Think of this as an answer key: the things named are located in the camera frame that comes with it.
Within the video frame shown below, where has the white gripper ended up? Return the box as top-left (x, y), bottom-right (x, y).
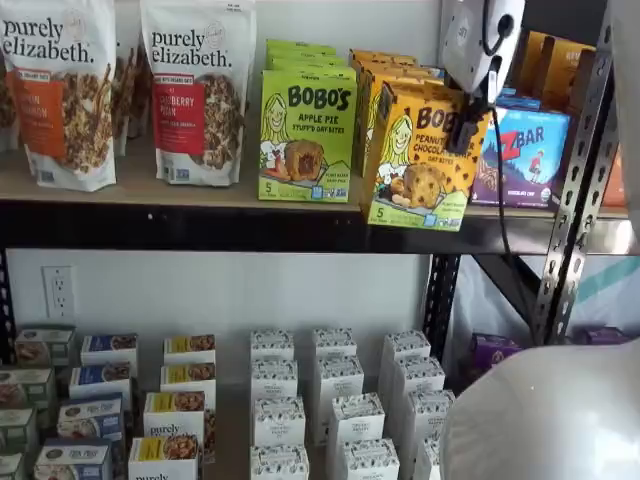
top-left (439, 0), bottom-right (527, 154)

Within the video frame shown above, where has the orange Bobo's peanut butter box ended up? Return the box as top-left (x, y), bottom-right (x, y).
top-left (366, 81), bottom-right (495, 233)
top-left (349, 47), bottom-right (419, 69)
top-left (356, 61), bottom-right (447, 177)

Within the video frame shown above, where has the blue purple Zbar box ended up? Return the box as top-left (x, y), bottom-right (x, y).
top-left (496, 88), bottom-right (544, 112)
top-left (469, 106), bottom-right (572, 209)

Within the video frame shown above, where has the brown orange snack box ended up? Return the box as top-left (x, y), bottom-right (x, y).
top-left (539, 36), bottom-right (599, 114)
top-left (521, 30), bottom-right (557, 97)

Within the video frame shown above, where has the green Bobo's apple pie box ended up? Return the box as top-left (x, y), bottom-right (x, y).
top-left (257, 69), bottom-right (359, 203)
top-left (265, 39), bottom-right (339, 58)
top-left (263, 53), bottom-right (352, 73)

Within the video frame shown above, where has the white patterned pantry box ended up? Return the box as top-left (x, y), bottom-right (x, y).
top-left (249, 329), bottom-right (295, 362)
top-left (383, 330), bottom-right (432, 361)
top-left (250, 358), bottom-right (299, 401)
top-left (312, 328), bottom-right (358, 359)
top-left (393, 356), bottom-right (447, 396)
top-left (406, 389), bottom-right (457, 439)
top-left (317, 355), bottom-right (365, 401)
top-left (249, 443), bottom-right (310, 480)
top-left (341, 438), bottom-right (400, 480)
top-left (416, 437), bottom-right (443, 480)
top-left (327, 393), bottom-right (386, 444)
top-left (253, 397), bottom-right (307, 448)

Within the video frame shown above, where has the purple snack box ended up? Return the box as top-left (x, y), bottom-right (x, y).
top-left (471, 333), bottom-right (524, 375)
top-left (573, 326), bottom-right (633, 347)

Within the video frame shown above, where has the yellow label granola box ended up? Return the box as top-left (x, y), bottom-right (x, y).
top-left (163, 334), bottom-right (217, 366)
top-left (128, 436), bottom-right (204, 480)
top-left (143, 391), bottom-right (217, 441)
top-left (159, 363), bottom-right (217, 396)

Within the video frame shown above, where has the blue label oatmeal box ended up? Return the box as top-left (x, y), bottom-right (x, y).
top-left (68, 364), bottom-right (133, 401)
top-left (80, 333), bottom-right (139, 367)
top-left (56, 397), bottom-right (125, 444)
top-left (33, 438), bottom-right (114, 480)

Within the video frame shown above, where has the green label oatmeal box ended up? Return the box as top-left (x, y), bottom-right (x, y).
top-left (14, 327), bottom-right (76, 369)
top-left (0, 408), bottom-right (40, 454)
top-left (0, 452), bottom-right (27, 480)
top-left (0, 368), bottom-right (55, 410)

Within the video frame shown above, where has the black metal shelving rack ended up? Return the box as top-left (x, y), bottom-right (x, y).
top-left (0, 0), bottom-right (616, 396)
top-left (459, 0), bottom-right (632, 351)

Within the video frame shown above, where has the granola bag red label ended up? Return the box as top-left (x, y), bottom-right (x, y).
top-left (139, 0), bottom-right (258, 188)

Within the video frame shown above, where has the white granola bag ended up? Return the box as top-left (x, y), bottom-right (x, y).
top-left (0, 47), bottom-right (22, 154)
top-left (113, 0), bottom-right (154, 157)

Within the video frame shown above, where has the white patterned boxes group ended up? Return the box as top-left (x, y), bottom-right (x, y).
top-left (124, 324), bottom-right (466, 480)

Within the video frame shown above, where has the granola bag orange label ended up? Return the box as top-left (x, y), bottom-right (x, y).
top-left (0, 0), bottom-right (119, 193)

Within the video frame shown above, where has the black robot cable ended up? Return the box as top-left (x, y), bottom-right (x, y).
top-left (480, 0), bottom-right (544, 347)

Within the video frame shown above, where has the white wall outlet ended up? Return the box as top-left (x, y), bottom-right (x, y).
top-left (41, 265), bottom-right (77, 320)

